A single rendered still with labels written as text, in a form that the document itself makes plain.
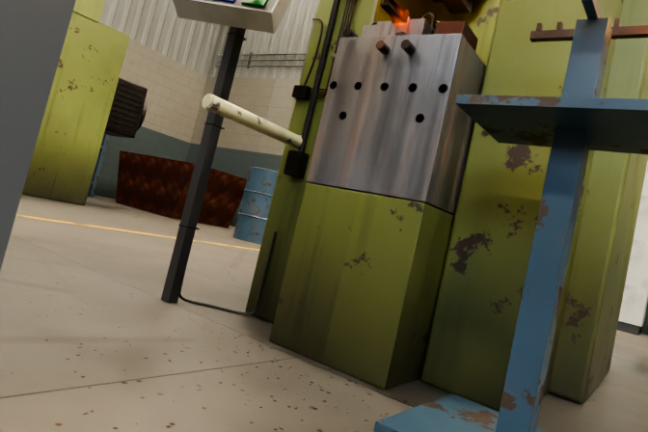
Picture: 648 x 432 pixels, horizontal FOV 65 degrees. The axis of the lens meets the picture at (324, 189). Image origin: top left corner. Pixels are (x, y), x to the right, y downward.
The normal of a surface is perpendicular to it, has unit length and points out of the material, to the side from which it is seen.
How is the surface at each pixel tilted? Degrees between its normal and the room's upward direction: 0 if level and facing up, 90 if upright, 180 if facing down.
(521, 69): 90
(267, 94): 90
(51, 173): 90
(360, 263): 90
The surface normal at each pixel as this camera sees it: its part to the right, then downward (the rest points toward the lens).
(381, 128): -0.54, -0.19
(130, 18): 0.80, 0.15
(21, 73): 0.94, 0.20
